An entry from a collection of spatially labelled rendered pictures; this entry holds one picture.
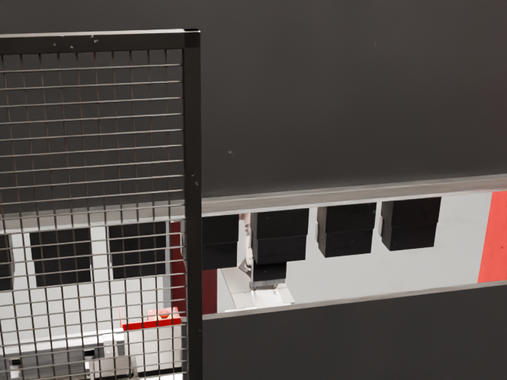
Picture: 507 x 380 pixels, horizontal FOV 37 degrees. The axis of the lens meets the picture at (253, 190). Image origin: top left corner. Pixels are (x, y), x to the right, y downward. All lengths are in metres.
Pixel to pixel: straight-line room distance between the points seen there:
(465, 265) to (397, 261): 0.40
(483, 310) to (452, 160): 0.39
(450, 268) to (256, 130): 3.03
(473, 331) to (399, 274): 2.67
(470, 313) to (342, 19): 0.74
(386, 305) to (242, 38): 0.67
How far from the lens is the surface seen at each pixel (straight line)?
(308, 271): 4.45
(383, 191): 1.91
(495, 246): 2.71
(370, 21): 1.78
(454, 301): 1.80
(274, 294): 2.33
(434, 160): 1.96
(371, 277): 4.45
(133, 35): 1.09
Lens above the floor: 2.23
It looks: 24 degrees down
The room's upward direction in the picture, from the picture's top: 1 degrees clockwise
